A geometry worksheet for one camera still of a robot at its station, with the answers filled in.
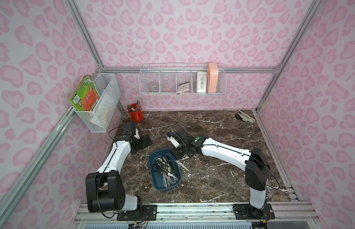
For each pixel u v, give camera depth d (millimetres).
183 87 944
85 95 719
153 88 930
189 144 610
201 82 926
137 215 681
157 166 863
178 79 1054
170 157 801
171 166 877
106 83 831
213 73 819
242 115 1137
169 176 840
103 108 827
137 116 1139
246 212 734
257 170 463
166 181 830
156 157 926
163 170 843
